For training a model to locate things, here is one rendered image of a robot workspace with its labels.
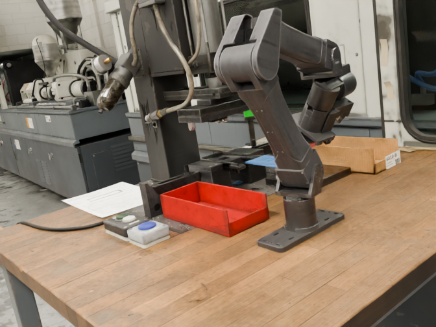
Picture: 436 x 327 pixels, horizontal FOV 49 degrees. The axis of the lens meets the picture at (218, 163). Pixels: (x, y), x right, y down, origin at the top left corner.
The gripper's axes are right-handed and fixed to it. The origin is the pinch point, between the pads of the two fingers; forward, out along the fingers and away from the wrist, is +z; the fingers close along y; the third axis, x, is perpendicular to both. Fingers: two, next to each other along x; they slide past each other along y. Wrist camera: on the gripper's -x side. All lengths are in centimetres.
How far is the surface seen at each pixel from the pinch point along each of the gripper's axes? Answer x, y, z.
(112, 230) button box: 37.5, 16.5, 21.4
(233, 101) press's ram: -3.1, 26.6, 0.9
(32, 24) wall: -293, 864, 369
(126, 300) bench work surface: 51, -10, 7
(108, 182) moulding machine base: -102, 235, 230
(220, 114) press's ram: 2.0, 25.3, 3.1
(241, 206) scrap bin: 12.7, 1.9, 12.0
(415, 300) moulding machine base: -61, -30, 61
